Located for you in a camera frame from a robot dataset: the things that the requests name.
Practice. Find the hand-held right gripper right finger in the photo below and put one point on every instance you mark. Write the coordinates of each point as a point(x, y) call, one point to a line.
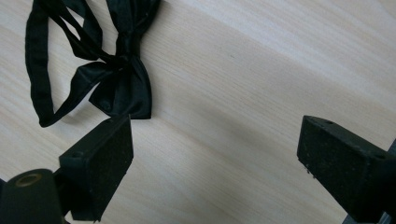
point(345, 168)

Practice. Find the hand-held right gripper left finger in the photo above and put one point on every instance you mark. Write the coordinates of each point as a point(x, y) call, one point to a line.
point(99, 161)

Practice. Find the black satin bow tie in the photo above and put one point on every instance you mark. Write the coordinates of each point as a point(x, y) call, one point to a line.
point(124, 87)

